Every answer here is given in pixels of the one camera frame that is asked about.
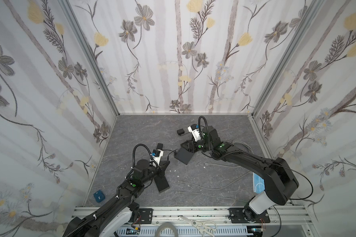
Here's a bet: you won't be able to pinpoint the slim ribbed black switch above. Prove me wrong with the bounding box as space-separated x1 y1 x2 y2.
154 175 170 194

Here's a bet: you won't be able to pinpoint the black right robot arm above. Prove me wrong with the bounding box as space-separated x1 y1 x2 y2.
174 116 299 223

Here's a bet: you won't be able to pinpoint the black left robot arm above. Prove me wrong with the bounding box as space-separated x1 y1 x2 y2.
63 143 170 237

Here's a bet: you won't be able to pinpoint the white tape roll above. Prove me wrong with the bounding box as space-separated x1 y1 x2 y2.
154 222 179 237

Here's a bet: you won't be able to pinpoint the small blue box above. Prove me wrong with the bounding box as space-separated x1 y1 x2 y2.
93 190 105 203

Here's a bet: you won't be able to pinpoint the blue face mask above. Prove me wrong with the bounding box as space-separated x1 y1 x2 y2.
253 173 265 194

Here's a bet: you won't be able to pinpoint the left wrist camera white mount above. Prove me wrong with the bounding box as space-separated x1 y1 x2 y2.
151 149 164 167

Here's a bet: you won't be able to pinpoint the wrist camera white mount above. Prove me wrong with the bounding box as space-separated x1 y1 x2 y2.
151 149 164 167
187 124 202 142

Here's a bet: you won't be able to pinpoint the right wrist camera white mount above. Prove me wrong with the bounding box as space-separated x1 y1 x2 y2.
187 124 202 142

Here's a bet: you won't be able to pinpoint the coiled grey ethernet cable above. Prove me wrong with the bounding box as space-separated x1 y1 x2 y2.
229 140 253 150

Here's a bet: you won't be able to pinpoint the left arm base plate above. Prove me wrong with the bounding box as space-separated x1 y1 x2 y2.
130 208 153 225

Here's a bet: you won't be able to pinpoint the grey ethernet cable near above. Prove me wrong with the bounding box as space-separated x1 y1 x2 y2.
176 171 251 191

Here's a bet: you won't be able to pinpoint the white handled scissors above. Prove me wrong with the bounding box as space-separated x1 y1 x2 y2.
179 216 217 237

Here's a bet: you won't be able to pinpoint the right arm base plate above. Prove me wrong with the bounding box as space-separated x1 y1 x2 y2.
228 207 271 224

